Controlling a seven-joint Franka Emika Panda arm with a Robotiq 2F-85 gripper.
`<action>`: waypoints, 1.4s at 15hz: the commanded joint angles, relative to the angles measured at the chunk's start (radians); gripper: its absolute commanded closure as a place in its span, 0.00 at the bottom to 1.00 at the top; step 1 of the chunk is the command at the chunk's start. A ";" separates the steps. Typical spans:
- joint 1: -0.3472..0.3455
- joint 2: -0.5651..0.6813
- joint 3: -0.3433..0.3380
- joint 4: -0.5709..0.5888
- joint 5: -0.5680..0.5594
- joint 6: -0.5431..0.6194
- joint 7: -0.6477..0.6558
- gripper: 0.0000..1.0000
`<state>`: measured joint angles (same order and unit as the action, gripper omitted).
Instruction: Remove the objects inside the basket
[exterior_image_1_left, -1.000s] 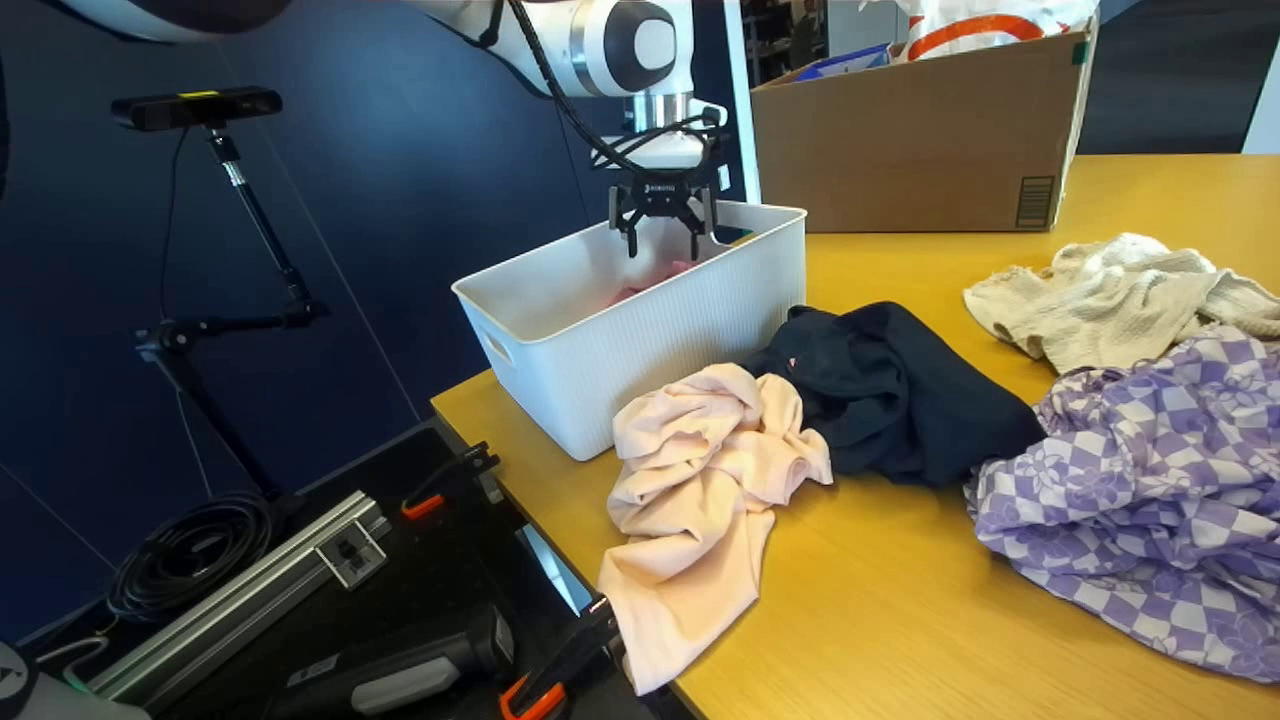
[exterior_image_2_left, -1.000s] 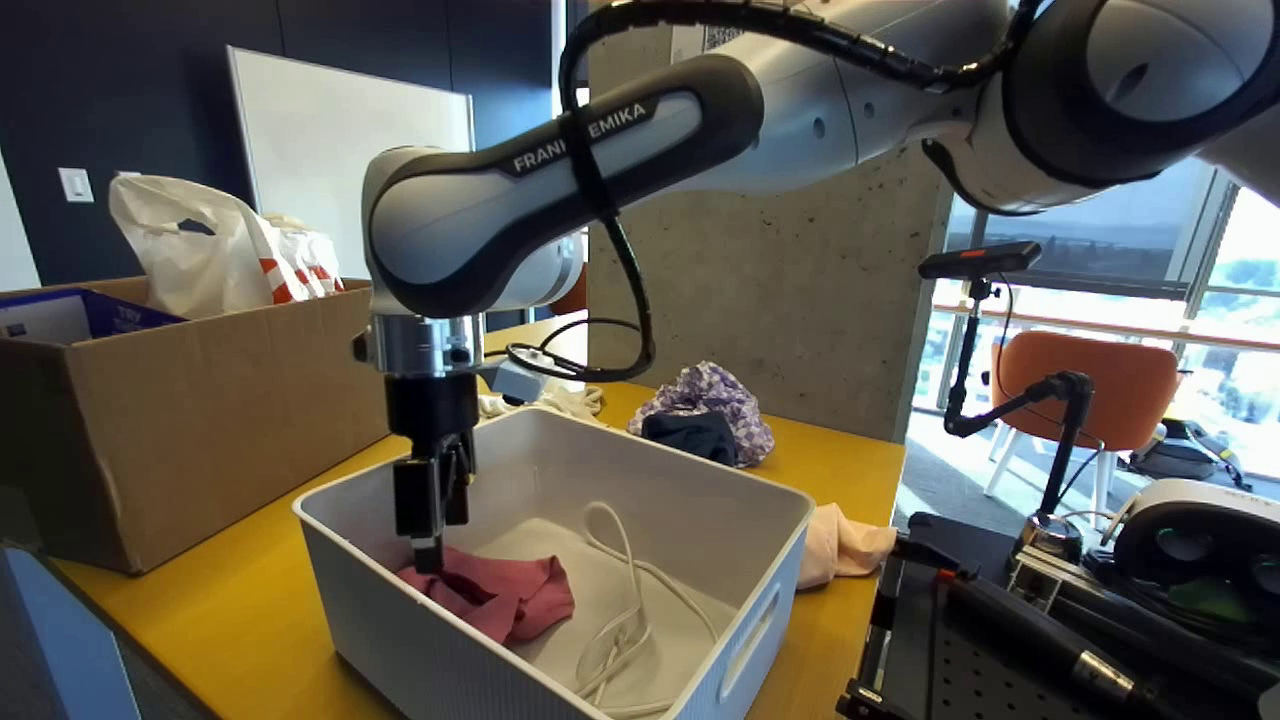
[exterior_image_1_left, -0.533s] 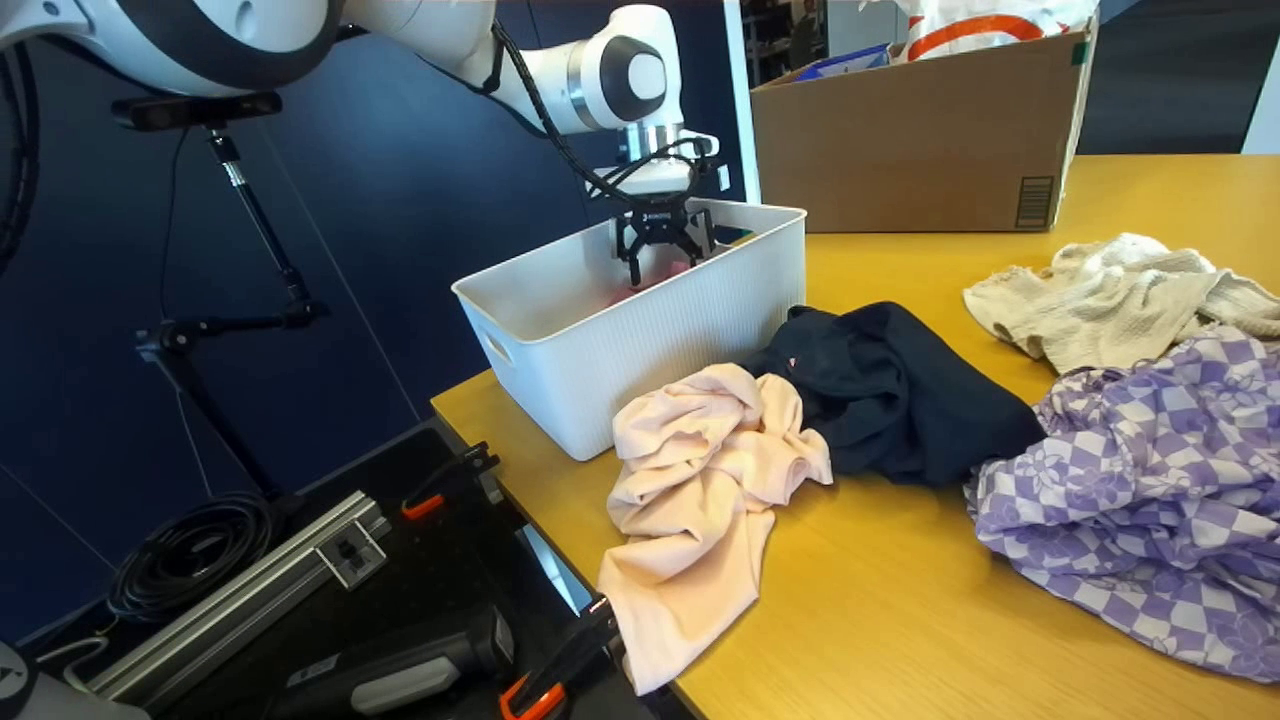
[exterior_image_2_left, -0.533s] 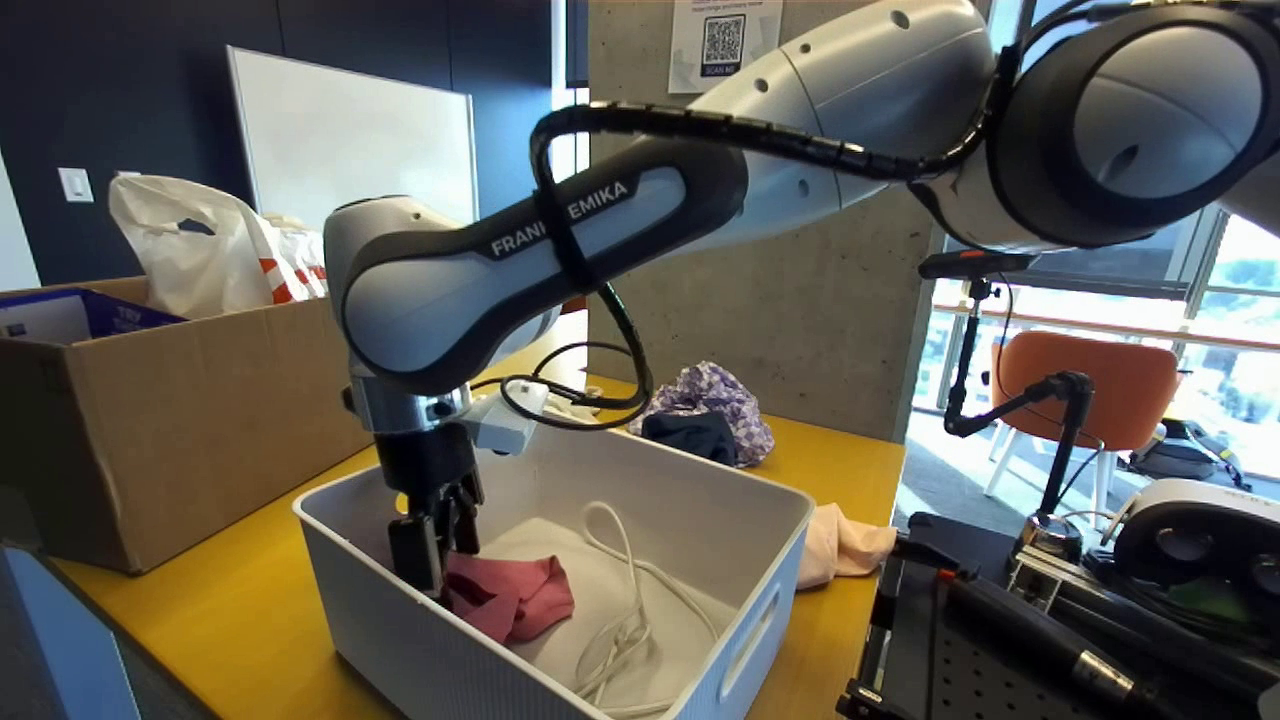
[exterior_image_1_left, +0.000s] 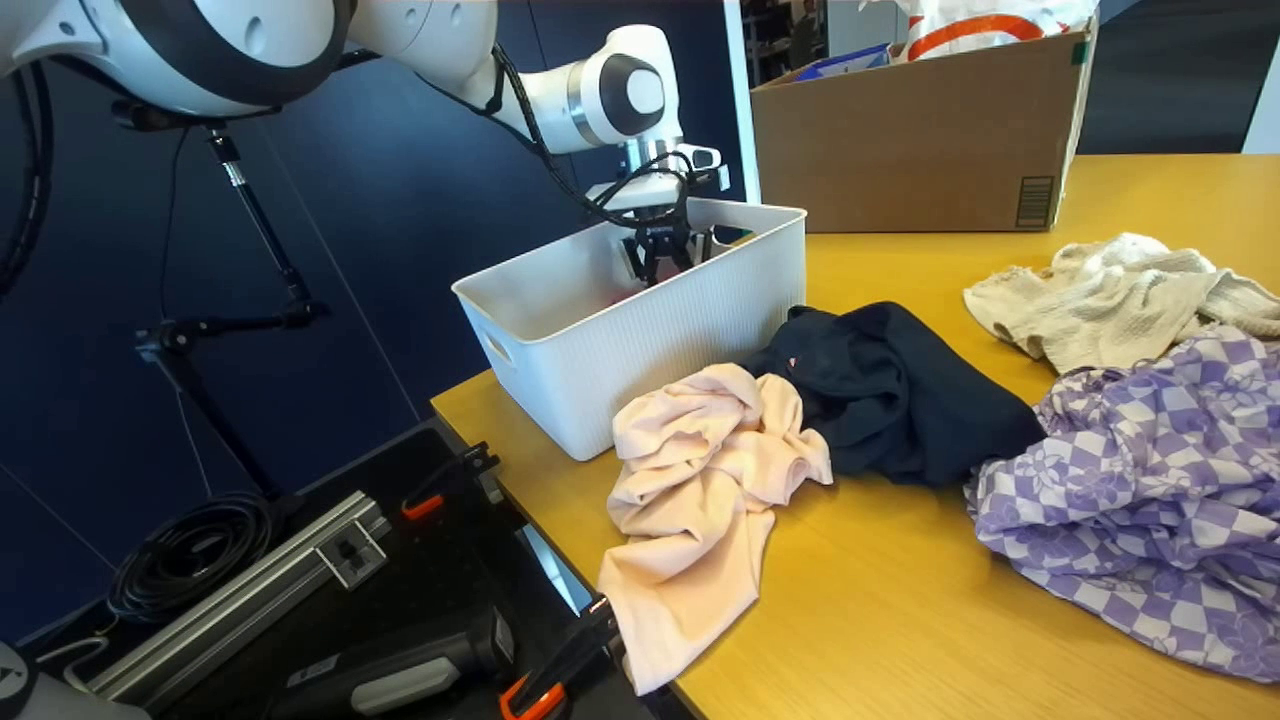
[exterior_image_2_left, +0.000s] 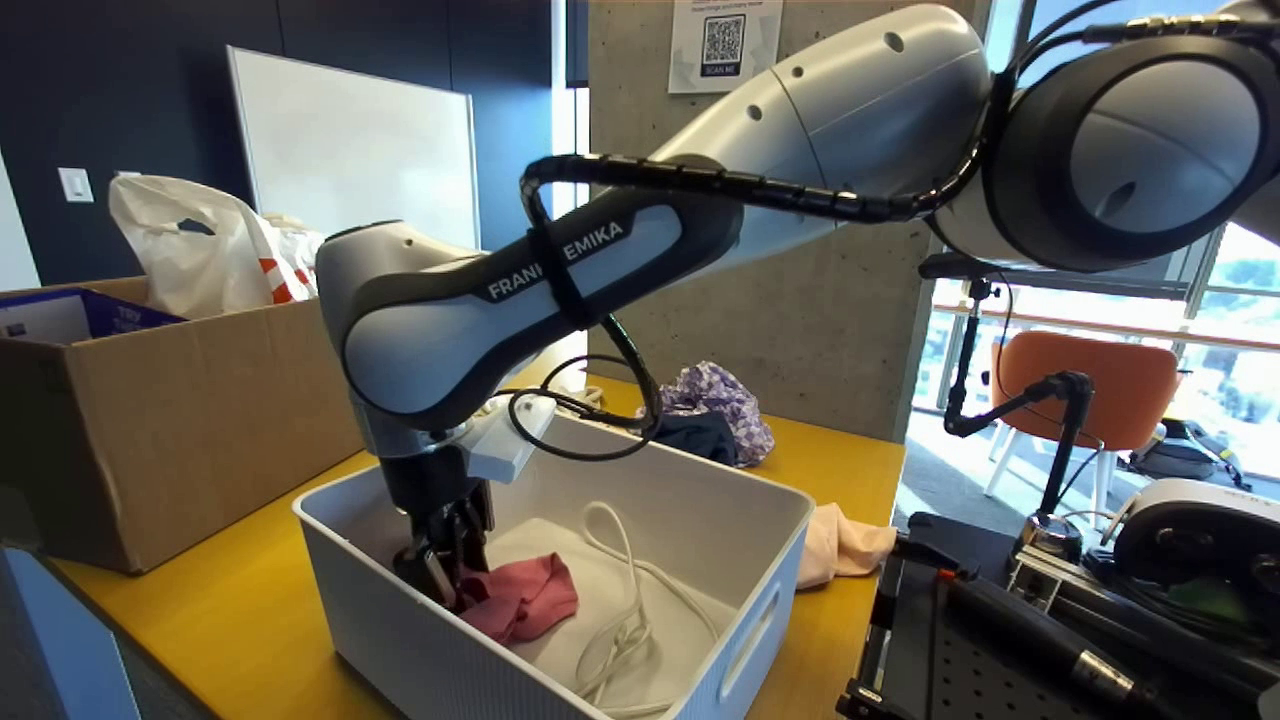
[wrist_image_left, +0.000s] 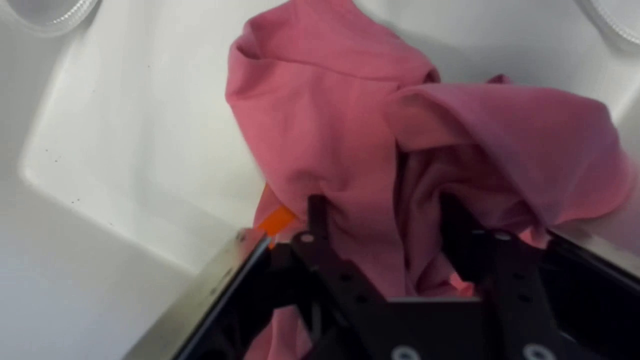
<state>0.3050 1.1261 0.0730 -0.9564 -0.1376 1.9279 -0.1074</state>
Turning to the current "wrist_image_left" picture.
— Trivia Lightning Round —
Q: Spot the white plastic basket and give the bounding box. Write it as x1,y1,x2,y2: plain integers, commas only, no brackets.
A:
0,0,640,360

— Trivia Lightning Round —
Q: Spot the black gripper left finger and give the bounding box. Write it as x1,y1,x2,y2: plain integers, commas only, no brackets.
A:
122,192,409,360

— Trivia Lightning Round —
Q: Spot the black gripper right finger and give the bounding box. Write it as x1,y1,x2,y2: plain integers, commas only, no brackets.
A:
407,190,640,360

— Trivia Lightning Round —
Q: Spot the pink cloth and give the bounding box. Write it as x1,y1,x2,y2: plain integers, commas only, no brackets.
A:
224,0,637,360

